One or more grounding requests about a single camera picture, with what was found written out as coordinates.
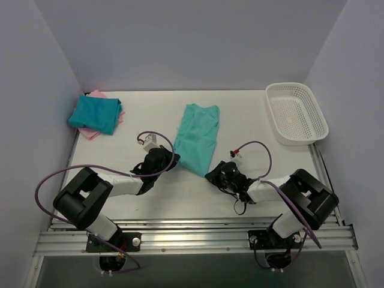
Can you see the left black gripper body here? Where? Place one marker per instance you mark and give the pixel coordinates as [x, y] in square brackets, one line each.
[167, 156]

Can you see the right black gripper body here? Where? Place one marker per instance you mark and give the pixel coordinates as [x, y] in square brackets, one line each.
[216, 173]

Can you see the mint green t-shirt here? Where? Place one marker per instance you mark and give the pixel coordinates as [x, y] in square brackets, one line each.
[196, 138]

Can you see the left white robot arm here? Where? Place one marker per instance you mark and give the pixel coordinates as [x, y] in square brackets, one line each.
[82, 200]

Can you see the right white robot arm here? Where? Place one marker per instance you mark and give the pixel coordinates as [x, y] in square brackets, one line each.
[309, 202]

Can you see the folded teal t-shirt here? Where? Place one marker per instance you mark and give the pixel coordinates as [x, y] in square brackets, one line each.
[100, 114]

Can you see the folded pink t-shirt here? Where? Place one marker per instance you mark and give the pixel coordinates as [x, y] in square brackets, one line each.
[89, 133]

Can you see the white plastic mesh basket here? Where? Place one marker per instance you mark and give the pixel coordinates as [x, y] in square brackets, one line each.
[295, 116]

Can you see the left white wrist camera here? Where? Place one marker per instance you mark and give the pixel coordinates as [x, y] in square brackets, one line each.
[149, 142]

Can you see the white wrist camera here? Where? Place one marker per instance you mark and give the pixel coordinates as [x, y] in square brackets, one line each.
[235, 155]
[149, 142]

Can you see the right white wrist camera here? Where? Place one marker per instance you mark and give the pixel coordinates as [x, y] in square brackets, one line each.
[235, 155]

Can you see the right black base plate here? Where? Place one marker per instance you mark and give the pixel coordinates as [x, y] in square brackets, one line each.
[270, 240]

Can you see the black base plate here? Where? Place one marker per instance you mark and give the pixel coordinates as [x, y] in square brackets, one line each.
[270, 240]
[127, 241]

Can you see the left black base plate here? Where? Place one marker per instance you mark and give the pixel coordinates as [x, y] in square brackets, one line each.
[127, 241]

